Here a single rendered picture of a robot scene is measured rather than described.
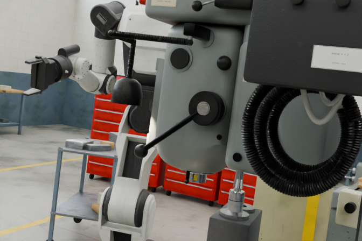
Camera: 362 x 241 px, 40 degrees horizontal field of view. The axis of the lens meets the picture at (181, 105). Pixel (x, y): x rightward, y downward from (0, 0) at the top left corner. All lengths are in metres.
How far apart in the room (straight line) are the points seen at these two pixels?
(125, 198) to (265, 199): 1.24
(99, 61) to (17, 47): 9.41
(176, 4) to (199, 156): 0.32
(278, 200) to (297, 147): 1.96
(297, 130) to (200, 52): 0.26
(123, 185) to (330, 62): 1.30
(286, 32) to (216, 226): 0.89
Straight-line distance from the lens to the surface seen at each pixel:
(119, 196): 1.86
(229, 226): 1.48
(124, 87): 1.14
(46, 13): 12.07
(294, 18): 0.70
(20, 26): 11.46
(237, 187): 1.50
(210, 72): 1.02
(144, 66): 1.88
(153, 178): 6.46
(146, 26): 1.88
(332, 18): 0.69
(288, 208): 2.89
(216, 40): 1.02
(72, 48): 1.84
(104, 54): 2.04
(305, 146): 0.94
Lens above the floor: 1.51
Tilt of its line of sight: 3 degrees down
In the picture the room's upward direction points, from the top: 7 degrees clockwise
